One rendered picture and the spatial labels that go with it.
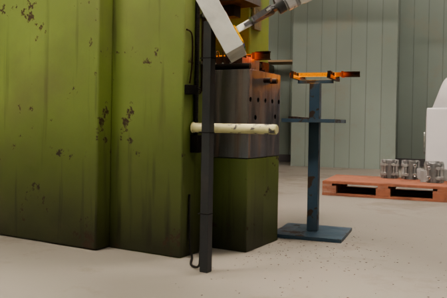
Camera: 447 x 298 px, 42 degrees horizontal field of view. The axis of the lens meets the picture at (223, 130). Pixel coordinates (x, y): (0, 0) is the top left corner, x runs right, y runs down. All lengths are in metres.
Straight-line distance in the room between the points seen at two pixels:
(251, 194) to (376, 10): 6.28
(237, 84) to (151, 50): 0.46
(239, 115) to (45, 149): 1.04
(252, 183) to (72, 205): 0.92
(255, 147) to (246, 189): 0.22
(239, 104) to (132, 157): 0.60
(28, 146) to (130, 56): 0.77
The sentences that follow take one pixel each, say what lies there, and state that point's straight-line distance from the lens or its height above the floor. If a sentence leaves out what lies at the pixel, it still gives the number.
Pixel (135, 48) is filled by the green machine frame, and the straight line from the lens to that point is 2.92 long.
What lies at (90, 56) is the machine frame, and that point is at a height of 0.96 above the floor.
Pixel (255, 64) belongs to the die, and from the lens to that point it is 3.08.
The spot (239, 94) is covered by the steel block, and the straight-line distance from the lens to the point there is 2.90.
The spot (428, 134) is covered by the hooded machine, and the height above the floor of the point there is 0.56.
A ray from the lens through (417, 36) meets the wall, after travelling 9.82.
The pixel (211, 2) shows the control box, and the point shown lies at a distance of 2.37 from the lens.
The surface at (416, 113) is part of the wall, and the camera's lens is 9.72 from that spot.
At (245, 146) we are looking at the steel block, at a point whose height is 0.53.
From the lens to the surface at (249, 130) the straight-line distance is 2.61.
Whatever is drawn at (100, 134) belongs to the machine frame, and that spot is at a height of 0.58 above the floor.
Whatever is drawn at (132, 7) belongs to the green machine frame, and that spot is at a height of 1.21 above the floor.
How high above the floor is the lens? 0.65
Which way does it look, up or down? 1 degrees down
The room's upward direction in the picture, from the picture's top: 1 degrees clockwise
